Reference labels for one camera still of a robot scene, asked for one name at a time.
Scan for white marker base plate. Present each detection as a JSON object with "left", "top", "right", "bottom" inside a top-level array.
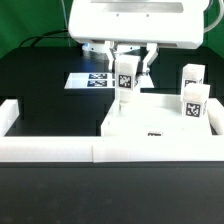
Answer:
[{"left": 64, "top": 72, "right": 154, "bottom": 89}]

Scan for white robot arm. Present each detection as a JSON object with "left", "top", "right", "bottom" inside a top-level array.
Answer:
[{"left": 68, "top": 0, "right": 224, "bottom": 74}]

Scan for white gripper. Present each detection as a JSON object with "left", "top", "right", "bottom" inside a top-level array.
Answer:
[{"left": 69, "top": 0, "right": 209, "bottom": 75}]

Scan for white U-shaped obstacle fence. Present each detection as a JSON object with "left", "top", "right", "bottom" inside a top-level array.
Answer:
[{"left": 0, "top": 99, "right": 224, "bottom": 163}]

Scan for white square table top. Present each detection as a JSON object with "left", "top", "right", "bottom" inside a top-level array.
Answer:
[{"left": 101, "top": 94, "right": 212, "bottom": 137}]

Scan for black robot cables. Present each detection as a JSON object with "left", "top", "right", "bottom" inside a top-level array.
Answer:
[{"left": 18, "top": 29, "right": 73, "bottom": 48}]

